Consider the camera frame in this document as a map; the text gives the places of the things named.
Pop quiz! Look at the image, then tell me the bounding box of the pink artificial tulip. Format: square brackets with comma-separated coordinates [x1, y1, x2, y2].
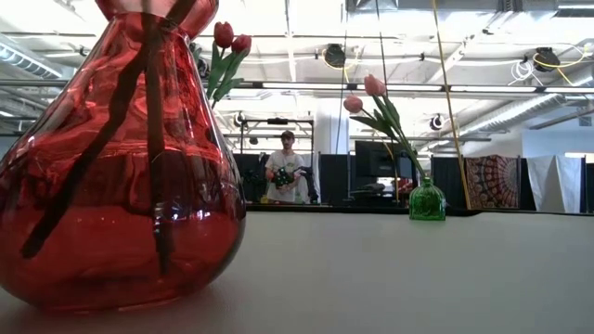
[374, 77, 427, 181]
[363, 73, 426, 181]
[342, 95, 426, 181]

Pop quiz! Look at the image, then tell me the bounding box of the red artificial tulip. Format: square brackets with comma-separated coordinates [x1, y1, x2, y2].
[211, 33, 253, 110]
[206, 20, 237, 110]

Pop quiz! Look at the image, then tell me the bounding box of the green glass vase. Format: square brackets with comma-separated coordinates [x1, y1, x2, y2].
[407, 176, 447, 222]

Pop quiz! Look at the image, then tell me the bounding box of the red glass vase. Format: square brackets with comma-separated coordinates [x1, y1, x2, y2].
[0, 0, 248, 313]

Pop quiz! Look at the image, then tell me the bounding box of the person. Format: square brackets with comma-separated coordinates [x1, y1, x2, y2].
[265, 129, 308, 204]

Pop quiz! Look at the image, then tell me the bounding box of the black cart monitor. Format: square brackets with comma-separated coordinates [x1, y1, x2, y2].
[355, 140, 415, 180]

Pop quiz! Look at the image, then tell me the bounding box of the long ceiling light strip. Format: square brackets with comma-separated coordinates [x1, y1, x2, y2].
[252, 82, 594, 95]

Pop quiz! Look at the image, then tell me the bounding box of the grey table mat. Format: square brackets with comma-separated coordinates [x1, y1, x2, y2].
[0, 211, 594, 334]

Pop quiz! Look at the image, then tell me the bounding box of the red mandala tapestry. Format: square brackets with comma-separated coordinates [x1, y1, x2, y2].
[464, 154, 521, 211]

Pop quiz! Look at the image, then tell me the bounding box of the white hanging cloth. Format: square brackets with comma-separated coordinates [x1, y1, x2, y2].
[526, 155, 585, 214]

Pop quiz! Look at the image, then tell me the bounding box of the black gantry frame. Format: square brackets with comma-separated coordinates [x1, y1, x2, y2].
[239, 117, 316, 205]

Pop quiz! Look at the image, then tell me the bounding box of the thin black hanging cable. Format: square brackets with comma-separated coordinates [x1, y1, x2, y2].
[374, 0, 401, 205]

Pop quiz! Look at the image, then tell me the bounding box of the yellow hanging cable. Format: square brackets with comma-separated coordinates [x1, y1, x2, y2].
[431, 0, 472, 211]

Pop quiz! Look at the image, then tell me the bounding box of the silver ceiling duct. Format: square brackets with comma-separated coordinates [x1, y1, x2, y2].
[0, 41, 64, 81]

